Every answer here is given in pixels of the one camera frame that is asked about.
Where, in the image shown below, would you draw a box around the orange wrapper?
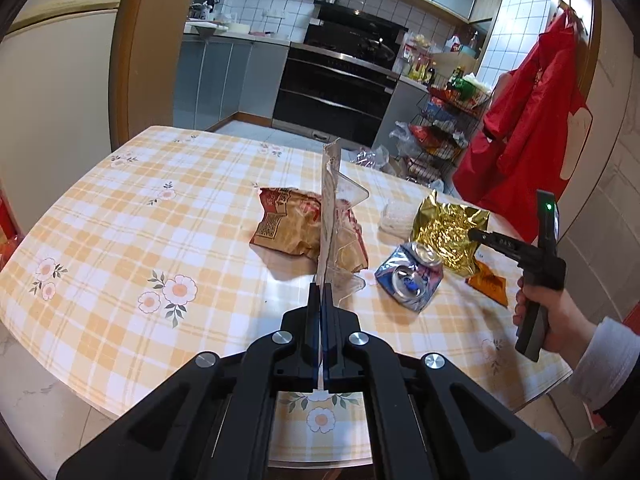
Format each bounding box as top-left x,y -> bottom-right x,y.
465,260 -> 509,307

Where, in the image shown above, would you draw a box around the grey lower cabinets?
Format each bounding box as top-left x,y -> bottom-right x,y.
172,35 -> 291,133

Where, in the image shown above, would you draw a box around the cream refrigerator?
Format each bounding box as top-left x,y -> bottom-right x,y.
0,0 -> 126,241

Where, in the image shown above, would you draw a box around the gold foil wrapper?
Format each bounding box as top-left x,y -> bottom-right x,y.
410,190 -> 491,278

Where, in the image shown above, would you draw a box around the red apron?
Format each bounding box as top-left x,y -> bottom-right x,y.
452,2 -> 593,241

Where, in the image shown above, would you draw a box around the crumpled brown paper bag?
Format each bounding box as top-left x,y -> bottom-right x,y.
250,186 -> 370,273

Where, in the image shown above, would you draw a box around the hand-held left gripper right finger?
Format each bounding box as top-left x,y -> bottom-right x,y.
324,284 -> 583,480

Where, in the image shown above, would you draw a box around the black wire storage rack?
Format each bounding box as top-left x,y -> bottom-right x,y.
400,72 -> 493,191

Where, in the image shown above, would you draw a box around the row of condiment bottles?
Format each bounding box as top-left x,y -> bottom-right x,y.
402,35 -> 436,86

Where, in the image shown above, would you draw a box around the crushed blue can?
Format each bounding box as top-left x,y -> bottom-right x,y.
375,241 -> 445,313

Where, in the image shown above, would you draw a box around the black built-in oven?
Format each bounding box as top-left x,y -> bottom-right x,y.
272,42 -> 401,148

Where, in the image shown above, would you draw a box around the clear plastic package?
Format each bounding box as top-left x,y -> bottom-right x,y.
315,139 -> 371,306

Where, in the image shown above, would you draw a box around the person's right hand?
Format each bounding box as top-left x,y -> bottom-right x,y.
512,277 -> 598,356

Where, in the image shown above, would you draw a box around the white plastic tray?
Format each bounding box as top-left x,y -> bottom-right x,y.
378,199 -> 421,237

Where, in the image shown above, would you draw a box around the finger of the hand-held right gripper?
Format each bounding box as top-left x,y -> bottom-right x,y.
467,228 -> 525,261

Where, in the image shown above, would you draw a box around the black wok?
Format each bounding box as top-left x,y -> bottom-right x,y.
350,35 -> 396,56

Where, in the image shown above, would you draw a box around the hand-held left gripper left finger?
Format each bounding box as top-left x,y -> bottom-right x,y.
57,282 -> 322,480

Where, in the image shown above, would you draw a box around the person's right forearm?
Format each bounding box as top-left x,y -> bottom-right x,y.
567,316 -> 640,428

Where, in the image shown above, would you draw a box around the black range hood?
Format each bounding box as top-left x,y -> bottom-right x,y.
305,0 -> 408,56

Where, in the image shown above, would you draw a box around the pile of plastic bags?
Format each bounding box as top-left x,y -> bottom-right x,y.
350,120 -> 416,171

